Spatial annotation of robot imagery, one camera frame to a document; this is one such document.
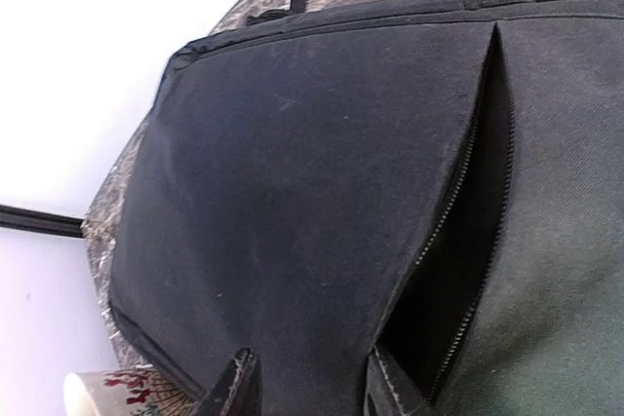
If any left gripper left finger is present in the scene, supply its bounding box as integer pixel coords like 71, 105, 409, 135
193, 348, 261, 416

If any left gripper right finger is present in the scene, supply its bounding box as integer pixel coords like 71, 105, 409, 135
363, 347, 436, 416

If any black student bag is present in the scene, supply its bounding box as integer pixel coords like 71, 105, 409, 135
108, 0, 623, 415

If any beige ceramic mug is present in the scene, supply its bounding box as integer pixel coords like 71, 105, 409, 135
63, 368, 196, 416

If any left black frame post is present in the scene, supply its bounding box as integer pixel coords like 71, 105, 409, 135
0, 206, 83, 239

